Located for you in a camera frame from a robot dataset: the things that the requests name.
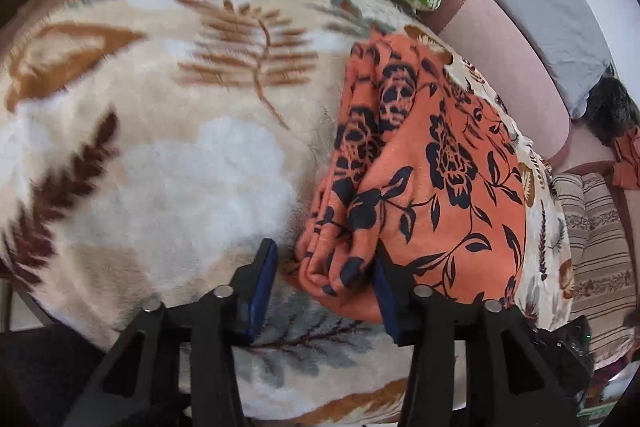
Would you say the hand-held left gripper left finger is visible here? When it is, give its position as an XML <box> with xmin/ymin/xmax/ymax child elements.
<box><xmin>65</xmin><ymin>238</ymin><xmax>279</xmax><ymax>427</ymax></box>

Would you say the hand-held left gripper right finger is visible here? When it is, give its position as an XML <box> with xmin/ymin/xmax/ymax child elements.
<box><xmin>372</xmin><ymin>241</ymin><xmax>576</xmax><ymax>427</ymax></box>

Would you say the orange black floral garment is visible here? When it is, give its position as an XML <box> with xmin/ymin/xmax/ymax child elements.
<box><xmin>295</xmin><ymin>32</ymin><xmax>529</xmax><ymax>324</ymax></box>

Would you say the beige striped cushion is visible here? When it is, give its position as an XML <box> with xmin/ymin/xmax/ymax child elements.
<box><xmin>550</xmin><ymin>172</ymin><xmax>638</xmax><ymax>363</ymax></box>

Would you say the leaf print fleece blanket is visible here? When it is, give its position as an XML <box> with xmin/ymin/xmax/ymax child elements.
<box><xmin>0</xmin><ymin>0</ymin><xmax>576</xmax><ymax>425</ymax></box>

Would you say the small orange cloth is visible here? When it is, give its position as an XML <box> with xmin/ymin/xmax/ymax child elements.
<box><xmin>612</xmin><ymin>124</ymin><xmax>640</xmax><ymax>188</ymax></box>

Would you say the dark furry cloth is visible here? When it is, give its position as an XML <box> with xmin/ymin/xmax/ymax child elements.
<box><xmin>585</xmin><ymin>77</ymin><xmax>640</xmax><ymax>146</ymax></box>

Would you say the pink brown bolster cushion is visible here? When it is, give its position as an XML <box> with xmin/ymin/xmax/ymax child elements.
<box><xmin>420</xmin><ymin>0</ymin><xmax>621</xmax><ymax>175</ymax></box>

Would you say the grey cushion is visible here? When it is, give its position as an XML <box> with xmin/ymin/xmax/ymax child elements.
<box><xmin>480</xmin><ymin>0</ymin><xmax>613</xmax><ymax>120</ymax></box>

